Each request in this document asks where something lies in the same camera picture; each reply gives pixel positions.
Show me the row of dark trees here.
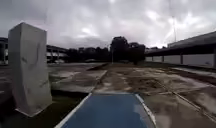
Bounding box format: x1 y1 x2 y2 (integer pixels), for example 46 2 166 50
65 35 147 65

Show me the grey stained concrete pavement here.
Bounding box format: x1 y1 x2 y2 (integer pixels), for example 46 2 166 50
0 61 216 128

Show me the blue painted ramp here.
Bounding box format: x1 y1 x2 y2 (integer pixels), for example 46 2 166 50
54 92 158 128

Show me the large building with columns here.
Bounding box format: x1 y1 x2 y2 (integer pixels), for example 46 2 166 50
0 35 69 65

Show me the dark grass patch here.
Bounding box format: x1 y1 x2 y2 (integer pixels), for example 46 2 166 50
0 89 91 128

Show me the thin tall mast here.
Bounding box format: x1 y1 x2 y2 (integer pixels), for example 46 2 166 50
171 0 178 43

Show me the white upright stone slab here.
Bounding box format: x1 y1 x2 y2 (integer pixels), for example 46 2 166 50
7 21 53 118

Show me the low flat-roofed building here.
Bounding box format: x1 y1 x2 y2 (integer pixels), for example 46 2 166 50
144 29 216 69

